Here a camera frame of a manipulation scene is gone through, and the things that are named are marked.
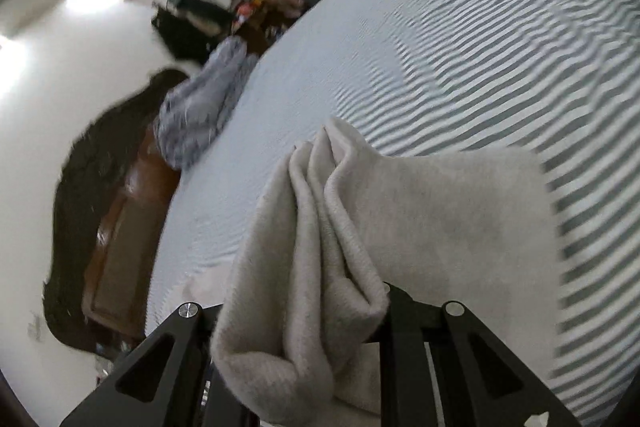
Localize striped bed sheet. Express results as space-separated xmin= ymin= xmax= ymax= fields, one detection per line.
xmin=145 ymin=0 xmax=640 ymax=408

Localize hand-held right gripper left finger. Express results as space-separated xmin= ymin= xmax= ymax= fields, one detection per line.
xmin=60 ymin=302 xmax=261 ymax=427

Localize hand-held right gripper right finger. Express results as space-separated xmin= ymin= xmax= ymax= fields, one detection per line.
xmin=367 ymin=282 xmax=583 ymax=427

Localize dark wooden headboard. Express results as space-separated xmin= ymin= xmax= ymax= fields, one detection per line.
xmin=42 ymin=68 xmax=194 ymax=354

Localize beige pants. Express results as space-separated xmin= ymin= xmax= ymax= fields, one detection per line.
xmin=181 ymin=116 xmax=565 ymax=424

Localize grey folded quilt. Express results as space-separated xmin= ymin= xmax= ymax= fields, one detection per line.
xmin=152 ymin=36 xmax=259 ymax=172

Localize dark hanging clothes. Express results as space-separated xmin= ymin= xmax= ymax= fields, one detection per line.
xmin=151 ymin=0 xmax=237 ymax=58

